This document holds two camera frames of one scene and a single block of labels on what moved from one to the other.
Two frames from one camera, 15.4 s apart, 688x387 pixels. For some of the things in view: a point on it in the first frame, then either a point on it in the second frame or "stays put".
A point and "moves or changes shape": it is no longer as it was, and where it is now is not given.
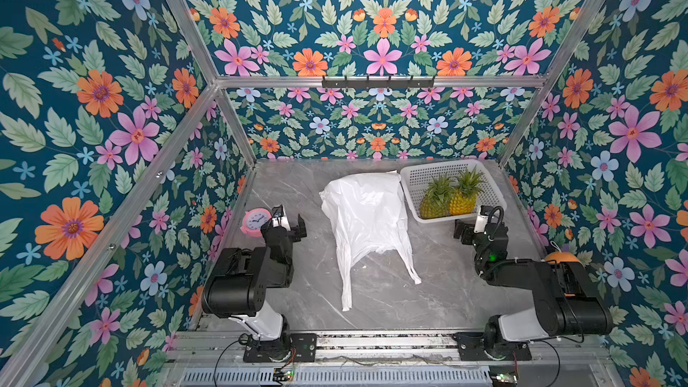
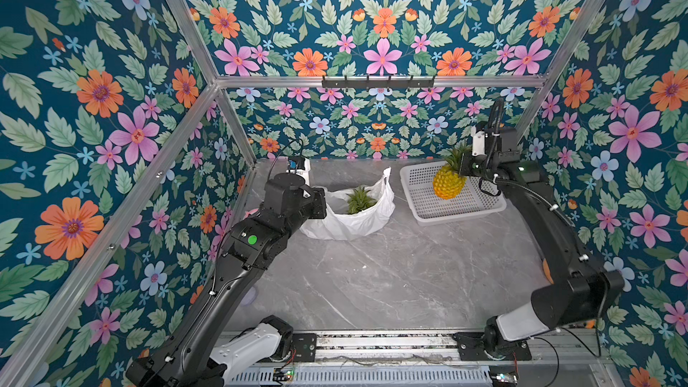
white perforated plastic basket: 449,190 stays put
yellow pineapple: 462,201 to 448,183
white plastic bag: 367,214 moves or changes shape
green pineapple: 435,202 to 359,201
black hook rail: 378,83 stays put
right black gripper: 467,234 to 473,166
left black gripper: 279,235 to 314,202
